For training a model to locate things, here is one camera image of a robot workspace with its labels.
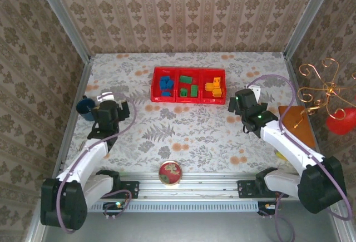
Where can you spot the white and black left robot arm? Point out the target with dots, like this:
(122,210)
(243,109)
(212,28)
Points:
(86,158)

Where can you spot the dark blue mug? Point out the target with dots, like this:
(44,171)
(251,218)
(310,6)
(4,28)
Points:
(84,108)

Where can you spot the red three-compartment bin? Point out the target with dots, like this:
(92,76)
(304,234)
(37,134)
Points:
(206,95)

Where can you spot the yellow banana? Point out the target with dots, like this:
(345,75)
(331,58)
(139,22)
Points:
(280,154)

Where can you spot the brown wooden board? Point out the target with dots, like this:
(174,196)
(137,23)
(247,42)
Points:
(306,133)

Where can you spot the round red floral tin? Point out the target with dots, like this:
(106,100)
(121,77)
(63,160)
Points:
(170,173)

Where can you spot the black connector board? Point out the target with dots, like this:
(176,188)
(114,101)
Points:
(267,206)
(114,205)

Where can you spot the red heart ornament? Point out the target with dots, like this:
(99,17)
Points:
(340,122)

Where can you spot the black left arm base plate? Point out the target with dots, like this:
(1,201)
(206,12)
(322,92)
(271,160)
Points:
(133,189)

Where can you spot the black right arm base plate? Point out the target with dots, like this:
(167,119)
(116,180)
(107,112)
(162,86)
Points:
(244,189)

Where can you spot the aluminium rail under arm bases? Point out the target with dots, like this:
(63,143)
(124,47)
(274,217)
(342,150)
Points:
(194,182)

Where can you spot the aluminium frame post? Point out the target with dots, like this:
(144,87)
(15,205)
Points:
(61,16)
(308,16)

